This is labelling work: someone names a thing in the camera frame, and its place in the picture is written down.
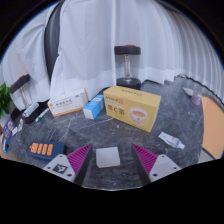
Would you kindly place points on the white marker pen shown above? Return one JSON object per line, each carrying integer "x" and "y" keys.
{"x": 42, "y": 115}

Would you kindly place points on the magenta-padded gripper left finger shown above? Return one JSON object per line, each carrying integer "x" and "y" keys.
{"x": 80, "y": 159}

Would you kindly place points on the black red-topped stool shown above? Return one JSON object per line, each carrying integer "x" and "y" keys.
{"x": 127, "y": 50}
{"x": 19, "y": 84}

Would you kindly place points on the green potted plant white pot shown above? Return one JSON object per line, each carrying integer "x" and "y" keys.
{"x": 4, "y": 98}

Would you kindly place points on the white orange medicine box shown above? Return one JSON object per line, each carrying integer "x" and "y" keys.
{"x": 68, "y": 102}

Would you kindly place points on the white wrapped pack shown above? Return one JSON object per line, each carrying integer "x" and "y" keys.
{"x": 30, "y": 109}

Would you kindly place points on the white curtain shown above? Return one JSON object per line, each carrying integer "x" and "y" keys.
{"x": 26, "y": 56}
{"x": 100, "y": 43}

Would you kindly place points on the orange wooden panel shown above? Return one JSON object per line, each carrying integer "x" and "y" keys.
{"x": 213, "y": 126}

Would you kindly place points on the small white packet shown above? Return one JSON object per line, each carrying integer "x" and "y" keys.
{"x": 187, "y": 91}

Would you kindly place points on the blue power strip orange sockets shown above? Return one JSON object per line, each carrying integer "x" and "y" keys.
{"x": 46, "y": 149}

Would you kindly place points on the white ointment tube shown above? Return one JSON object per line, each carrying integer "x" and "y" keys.
{"x": 171, "y": 140}

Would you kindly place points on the small printed sachet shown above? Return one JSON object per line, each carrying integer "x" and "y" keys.
{"x": 19, "y": 125}

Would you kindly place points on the yellow tea box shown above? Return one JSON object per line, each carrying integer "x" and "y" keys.
{"x": 131, "y": 107}

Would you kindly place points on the blue white small box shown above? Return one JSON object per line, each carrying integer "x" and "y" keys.
{"x": 94, "y": 106}

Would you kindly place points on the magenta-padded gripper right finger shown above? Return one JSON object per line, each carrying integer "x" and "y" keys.
{"x": 146, "y": 160}

